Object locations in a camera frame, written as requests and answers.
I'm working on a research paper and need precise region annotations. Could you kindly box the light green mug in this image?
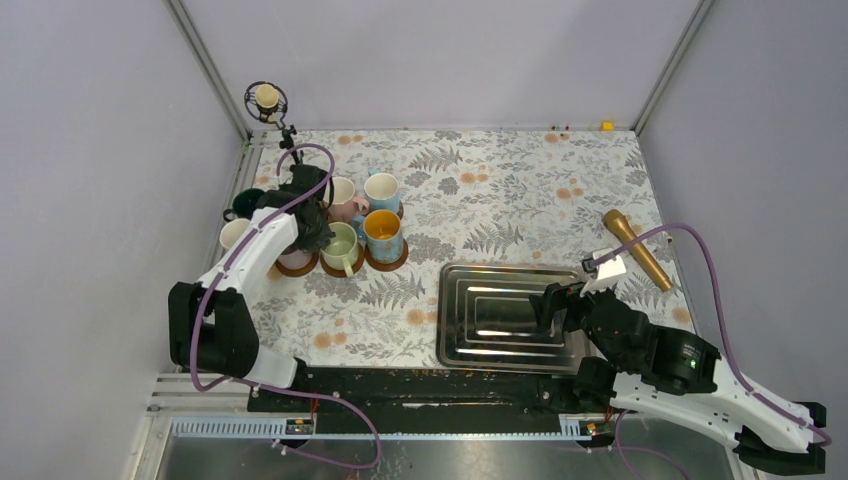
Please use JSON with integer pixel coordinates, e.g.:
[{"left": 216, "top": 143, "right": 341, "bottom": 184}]
[{"left": 321, "top": 222, "right": 362, "bottom": 255}]

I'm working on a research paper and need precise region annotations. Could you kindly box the blue mug yellow inside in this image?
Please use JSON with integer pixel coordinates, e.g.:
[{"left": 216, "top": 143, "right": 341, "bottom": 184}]
[{"left": 352, "top": 210, "right": 406, "bottom": 263}]

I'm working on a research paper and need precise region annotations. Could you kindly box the metal tray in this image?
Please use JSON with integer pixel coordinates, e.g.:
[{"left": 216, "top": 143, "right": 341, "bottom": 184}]
[{"left": 436, "top": 263, "right": 595, "bottom": 375}]

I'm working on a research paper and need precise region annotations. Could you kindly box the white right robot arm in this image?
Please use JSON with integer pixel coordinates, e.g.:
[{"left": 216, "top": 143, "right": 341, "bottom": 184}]
[{"left": 529, "top": 283, "right": 827, "bottom": 476}]

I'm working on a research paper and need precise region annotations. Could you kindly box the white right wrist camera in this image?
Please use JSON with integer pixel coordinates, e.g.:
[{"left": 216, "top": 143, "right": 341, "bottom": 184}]
[{"left": 580, "top": 248, "right": 627, "bottom": 297}]

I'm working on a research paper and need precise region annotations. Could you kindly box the floral tablecloth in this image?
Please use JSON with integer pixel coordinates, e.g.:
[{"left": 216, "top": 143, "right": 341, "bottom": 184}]
[{"left": 250, "top": 130, "right": 662, "bottom": 368}]

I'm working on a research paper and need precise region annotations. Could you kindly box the gold microphone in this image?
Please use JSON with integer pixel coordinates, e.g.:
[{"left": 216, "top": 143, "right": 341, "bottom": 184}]
[{"left": 602, "top": 209, "right": 673, "bottom": 292}]

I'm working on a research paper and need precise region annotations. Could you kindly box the studio microphone on stand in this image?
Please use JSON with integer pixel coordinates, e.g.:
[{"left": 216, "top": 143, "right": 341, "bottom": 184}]
[{"left": 243, "top": 81, "right": 288, "bottom": 126}]

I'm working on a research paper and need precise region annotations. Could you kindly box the reddish brown coaster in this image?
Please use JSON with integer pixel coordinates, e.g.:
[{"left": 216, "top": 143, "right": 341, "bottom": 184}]
[{"left": 364, "top": 241, "right": 409, "bottom": 272}]

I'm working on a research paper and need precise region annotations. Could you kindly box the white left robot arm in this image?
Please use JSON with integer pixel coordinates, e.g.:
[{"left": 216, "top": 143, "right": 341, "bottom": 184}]
[{"left": 167, "top": 164, "right": 333, "bottom": 411}]

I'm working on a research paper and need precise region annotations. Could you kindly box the green mug white inside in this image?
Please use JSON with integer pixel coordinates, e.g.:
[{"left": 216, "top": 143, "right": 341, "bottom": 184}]
[{"left": 218, "top": 218, "right": 251, "bottom": 251}]

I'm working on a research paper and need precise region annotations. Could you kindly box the light blue mug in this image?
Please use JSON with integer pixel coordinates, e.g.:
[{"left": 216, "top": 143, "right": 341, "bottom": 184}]
[{"left": 363, "top": 169, "right": 401, "bottom": 214}]

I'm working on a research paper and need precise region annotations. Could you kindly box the dark green mug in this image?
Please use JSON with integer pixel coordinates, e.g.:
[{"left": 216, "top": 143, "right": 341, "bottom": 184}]
[{"left": 222, "top": 188, "right": 266, "bottom": 222}]

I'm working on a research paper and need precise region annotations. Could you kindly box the pink mug white inside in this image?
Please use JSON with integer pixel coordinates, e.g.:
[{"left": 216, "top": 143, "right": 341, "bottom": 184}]
[{"left": 324, "top": 177, "right": 370, "bottom": 223}]

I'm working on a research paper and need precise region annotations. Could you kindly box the purple grey mug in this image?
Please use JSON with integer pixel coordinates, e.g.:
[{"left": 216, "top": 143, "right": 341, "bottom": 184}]
[{"left": 277, "top": 249, "right": 313, "bottom": 269}]

